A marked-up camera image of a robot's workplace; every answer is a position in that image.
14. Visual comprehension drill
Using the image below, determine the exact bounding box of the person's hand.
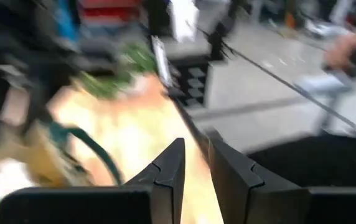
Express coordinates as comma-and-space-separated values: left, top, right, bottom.
323, 32, 356, 72

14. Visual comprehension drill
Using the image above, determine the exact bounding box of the person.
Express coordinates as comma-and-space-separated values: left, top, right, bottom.
293, 0, 356, 156

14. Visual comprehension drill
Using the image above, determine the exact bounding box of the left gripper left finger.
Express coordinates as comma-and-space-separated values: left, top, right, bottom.
0, 138, 186, 224

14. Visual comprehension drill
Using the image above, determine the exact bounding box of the cream and green gardening bag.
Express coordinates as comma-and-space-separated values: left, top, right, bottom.
0, 119, 124, 224

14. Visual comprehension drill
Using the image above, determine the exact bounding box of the thin black cable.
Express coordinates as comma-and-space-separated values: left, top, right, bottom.
196, 27, 356, 130

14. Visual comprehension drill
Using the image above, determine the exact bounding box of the artificial green leafy plant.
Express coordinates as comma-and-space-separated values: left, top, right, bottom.
78, 43, 159, 99

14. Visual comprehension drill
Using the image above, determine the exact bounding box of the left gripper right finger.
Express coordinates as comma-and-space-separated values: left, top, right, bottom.
208, 136, 356, 224

